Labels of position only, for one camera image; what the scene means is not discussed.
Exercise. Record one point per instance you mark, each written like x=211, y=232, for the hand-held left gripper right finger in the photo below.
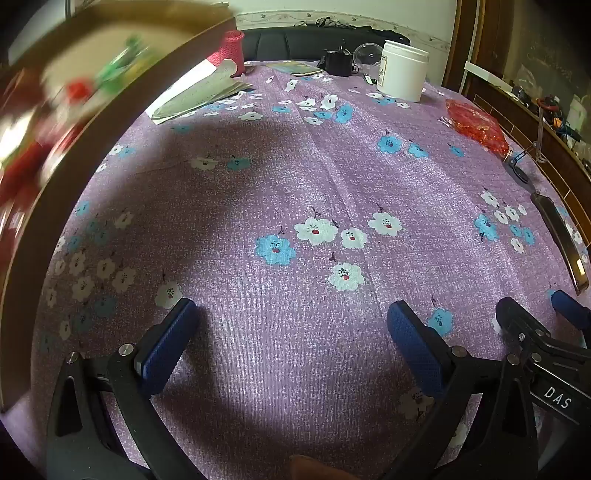
x=413, y=346

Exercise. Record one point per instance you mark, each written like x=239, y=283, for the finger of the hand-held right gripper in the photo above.
x=572, y=311
x=519, y=318

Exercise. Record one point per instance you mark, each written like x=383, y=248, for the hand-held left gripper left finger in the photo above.
x=168, y=344

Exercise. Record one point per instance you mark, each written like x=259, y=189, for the shallow cardboard box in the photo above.
x=69, y=184

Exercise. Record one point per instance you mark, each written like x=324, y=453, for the black flat device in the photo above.
x=558, y=240

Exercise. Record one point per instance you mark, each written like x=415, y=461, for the grey scissors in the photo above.
x=519, y=171

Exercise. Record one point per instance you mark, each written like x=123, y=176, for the red plastic bag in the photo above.
x=478, y=127

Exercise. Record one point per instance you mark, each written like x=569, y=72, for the wooden cabinet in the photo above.
x=508, y=106

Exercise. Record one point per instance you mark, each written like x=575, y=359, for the stack of printed papers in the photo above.
x=217, y=90

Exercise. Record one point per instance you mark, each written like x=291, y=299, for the white plastic jar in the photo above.
x=401, y=69

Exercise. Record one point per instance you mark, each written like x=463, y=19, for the black small pouch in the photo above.
x=339, y=62

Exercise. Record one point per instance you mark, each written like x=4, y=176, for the clear glass jar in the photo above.
x=367, y=55

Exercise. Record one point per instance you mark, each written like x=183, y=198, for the pink knitted bottle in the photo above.
x=228, y=48

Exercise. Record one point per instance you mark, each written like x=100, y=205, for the green booklet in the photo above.
x=295, y=67

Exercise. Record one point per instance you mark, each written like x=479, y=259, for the black leather sofa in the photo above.
x=295, y=41

